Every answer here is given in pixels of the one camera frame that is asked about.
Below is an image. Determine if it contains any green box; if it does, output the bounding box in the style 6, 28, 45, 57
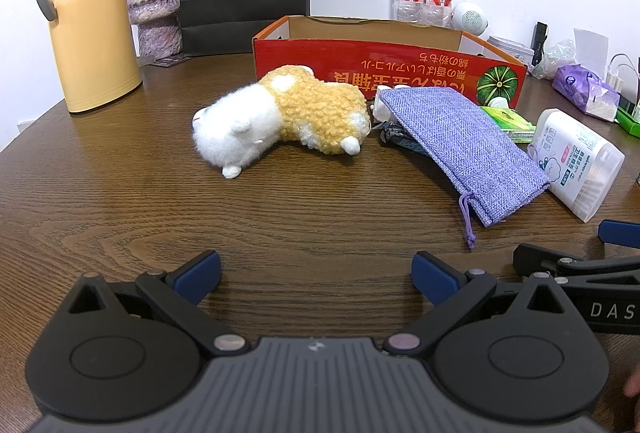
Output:
616, 106, 640, 136

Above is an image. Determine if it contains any purple fabric drawstring pouch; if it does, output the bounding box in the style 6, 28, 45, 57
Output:
375, 86, 551, 249

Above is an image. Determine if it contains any green tissue packet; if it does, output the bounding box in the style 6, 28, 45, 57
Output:
481, 106, 537, 144

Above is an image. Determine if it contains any white charger with cable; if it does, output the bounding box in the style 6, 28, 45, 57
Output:
606, 53, 640, 96

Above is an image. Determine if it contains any purple tissue pack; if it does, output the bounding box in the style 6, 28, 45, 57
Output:
552, 64, 621, 122

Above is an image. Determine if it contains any white paper card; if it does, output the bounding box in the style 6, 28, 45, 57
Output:
572, 28, 610, 74

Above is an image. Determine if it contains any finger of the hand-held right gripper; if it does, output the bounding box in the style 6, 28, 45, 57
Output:
513, 243, 640, 285
598, 219, 640, 247

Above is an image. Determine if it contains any small black device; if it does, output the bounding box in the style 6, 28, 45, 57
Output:
531, 22, 549, 66

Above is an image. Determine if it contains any white charger plug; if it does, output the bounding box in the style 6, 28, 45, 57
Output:
371, 86, 408, 123

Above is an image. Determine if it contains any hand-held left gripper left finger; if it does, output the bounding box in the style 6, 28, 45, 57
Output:
66, 249, 251, 357

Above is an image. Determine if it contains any grey round tin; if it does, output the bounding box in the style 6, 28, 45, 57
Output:
486, 34, 532, 64

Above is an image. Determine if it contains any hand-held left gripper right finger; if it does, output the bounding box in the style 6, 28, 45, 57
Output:
411, 250, 577, 357

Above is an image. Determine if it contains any white cotton swab box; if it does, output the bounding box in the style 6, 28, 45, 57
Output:
527, 108, 626, 223

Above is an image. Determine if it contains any clear plastic bag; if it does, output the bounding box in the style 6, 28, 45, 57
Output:
531, 38, 577, 80

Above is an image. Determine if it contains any white and tan plush toy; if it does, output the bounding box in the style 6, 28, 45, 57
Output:
192, 66, 372, 179

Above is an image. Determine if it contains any red cardboard box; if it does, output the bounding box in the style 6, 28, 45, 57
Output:
251, 16, 529, 110

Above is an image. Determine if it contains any dark denim item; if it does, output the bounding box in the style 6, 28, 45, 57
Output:
377, 120, 432, 155

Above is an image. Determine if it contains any yellow thermos jug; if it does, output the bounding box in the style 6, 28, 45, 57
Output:
31, 0, 144, 114

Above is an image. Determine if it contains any white round speaker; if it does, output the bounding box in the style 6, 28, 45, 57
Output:
451, 2, 487, 36

